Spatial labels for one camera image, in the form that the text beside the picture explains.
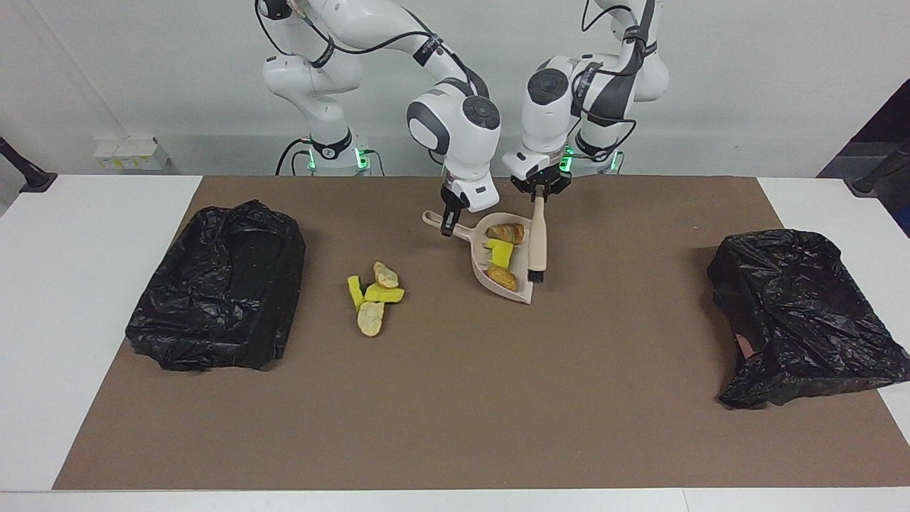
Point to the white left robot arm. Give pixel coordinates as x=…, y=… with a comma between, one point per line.
x=540, y=135

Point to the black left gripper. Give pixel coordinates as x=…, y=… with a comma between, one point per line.
x=540, y=179

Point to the white power strip box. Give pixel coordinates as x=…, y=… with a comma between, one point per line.
x=131, y=153

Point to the plain yellow sponge piece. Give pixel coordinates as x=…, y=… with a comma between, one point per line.
x=385, y=294

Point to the beige hand brush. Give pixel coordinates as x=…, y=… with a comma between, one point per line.
x=538, y=242

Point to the brown table mat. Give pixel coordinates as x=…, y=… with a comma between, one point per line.
x=426, y=441

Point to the brown bread roll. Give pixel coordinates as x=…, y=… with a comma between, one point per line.
x=502, y=278

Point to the beige plastic dustpan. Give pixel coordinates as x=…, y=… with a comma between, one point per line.
x=519, y=291

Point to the black stand post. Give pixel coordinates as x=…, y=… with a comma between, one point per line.
x=878, y=174
x=28, y=174

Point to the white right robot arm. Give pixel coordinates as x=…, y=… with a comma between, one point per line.
x=466, y=163

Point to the pale ridged bread piece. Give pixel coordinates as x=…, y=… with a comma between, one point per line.
x=386, y=275
x=370, y=318

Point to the boxy black bag lined bin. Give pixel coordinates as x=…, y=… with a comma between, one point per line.
x=213, y=299

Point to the crumpled black bag lined bin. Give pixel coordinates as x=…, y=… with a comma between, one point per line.
x=803, y=334

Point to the orange striped croissant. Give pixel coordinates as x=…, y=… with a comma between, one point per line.
x=506, y=232

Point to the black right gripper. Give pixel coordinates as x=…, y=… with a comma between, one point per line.
x=452, y=195

